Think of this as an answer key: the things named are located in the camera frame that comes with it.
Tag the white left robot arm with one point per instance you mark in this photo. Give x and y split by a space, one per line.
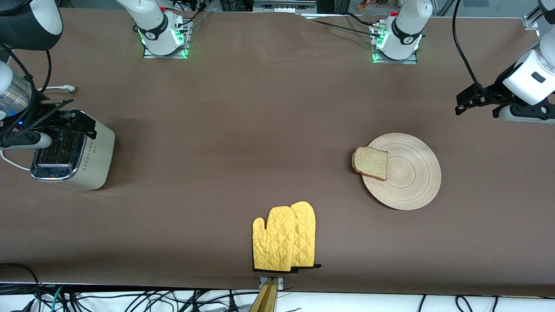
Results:
531 73

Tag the slice of bread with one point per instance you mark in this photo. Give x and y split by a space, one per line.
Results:
370 162

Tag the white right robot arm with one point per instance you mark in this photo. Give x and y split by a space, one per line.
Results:
151 26

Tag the round wooden plate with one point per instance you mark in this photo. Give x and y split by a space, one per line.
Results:
412 182

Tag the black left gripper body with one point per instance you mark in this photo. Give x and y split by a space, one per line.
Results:
497 89

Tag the silver aluminium frame rail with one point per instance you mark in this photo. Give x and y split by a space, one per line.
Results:
284 6

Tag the wooden bar with metal bracket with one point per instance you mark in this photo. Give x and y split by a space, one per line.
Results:
268 299

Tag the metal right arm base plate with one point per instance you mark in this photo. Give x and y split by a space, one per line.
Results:
185 41

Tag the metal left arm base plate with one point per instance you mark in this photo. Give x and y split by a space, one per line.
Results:
412 60

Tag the silver aluminium corner bracket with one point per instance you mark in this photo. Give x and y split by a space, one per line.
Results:
531 22

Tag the yellow quilted oven mitt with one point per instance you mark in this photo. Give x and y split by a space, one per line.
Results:
307 234
275 242

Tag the silver toaster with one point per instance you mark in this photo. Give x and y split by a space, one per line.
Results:
93 160

